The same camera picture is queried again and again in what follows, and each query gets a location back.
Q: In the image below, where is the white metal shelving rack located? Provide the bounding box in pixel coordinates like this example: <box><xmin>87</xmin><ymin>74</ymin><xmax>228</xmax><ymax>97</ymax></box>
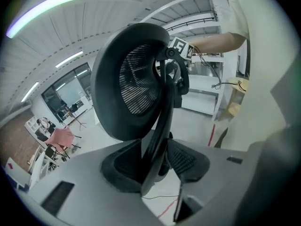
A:
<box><xmin>128</xmin><ymin>0</ymin><xmax>226</xmax><ymax>122</ymax></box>

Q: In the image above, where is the black balcony railing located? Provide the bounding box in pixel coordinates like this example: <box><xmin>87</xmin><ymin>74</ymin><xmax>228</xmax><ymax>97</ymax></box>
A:
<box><xmin>162</xmin><ymin>17</ymin><xmax>216</xmax><ymax>32</ymax></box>

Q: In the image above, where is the white narrow desk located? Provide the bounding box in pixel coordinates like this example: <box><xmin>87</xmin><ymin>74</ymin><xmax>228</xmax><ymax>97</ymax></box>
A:
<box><xmin>28</xmin><ymin>146</ymin><xmax>59</xmax><ymax>188</ymax></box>

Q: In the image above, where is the person's cream shirt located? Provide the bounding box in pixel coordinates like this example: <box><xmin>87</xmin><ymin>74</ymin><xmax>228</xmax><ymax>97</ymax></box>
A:
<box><xmin>220</xmin><ymin>0</ymin><xmax>298</xmax><ymax>153</ymax></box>

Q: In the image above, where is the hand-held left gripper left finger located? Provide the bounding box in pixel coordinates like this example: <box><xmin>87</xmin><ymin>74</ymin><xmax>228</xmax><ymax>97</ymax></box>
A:
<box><xmin>28</xmin><ymin>139</ymin><xmax>166</xmax><ymax>226</ymax></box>

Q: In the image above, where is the red floor tape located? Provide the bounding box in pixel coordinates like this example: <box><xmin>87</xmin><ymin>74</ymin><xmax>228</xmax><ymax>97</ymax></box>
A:
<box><xmin>206</xmin><ymin>123</ymin><xmax>217</xmax><ymax>148</ymax></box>

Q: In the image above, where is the pink cloth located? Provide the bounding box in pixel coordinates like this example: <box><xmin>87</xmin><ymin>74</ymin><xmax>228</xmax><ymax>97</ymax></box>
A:
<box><xmin>44</xmin><ymin>127</ymin><xmax>75</xmax><ymax>149</ymax></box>

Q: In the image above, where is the black office chair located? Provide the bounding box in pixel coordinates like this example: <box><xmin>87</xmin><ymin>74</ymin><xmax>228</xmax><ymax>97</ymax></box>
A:
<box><xmin>90</xmin><ymin>22</ymin><xmax>190</xmax><ymax>197</ymax></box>

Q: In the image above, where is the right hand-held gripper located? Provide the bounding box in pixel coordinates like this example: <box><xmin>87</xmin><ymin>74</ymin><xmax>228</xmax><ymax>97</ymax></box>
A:
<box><xmin>168</xmin><ymin>36</ymin><xmax>195</xmax><ymax>60</ymax></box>

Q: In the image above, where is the long ceiling light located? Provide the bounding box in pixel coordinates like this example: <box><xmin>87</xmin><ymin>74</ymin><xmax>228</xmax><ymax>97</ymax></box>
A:
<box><xmin>6</xmin><ymin>0</ymin><xmax>85</xmax><ymax>39</ymax></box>

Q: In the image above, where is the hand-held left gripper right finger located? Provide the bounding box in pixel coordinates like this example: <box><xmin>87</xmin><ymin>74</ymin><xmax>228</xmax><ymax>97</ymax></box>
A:
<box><xmin>164</xmin><ymin>139</ymin><xmax>251</xmax><ymax>226</ymax></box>

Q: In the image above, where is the tripod stand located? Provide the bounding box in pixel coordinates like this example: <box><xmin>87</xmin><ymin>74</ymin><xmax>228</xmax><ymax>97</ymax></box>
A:
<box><xmin>60</xmin><ymin>100</ymin><xmax>87</xmax><ymax>129</ymax></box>

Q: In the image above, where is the large dark window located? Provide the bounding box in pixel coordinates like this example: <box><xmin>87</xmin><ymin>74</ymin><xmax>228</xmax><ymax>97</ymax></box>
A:
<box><xmin>41</xmin><ymin>62</ymin><xmax>94</xmax><ymax>123</ymax></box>

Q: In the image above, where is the person's right forearm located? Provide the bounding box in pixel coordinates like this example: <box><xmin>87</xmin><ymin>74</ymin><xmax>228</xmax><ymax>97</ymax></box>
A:
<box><xmin>188</xmin><ymin>31</ymin><xmax>248</xmax><ymax>54</ymax></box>

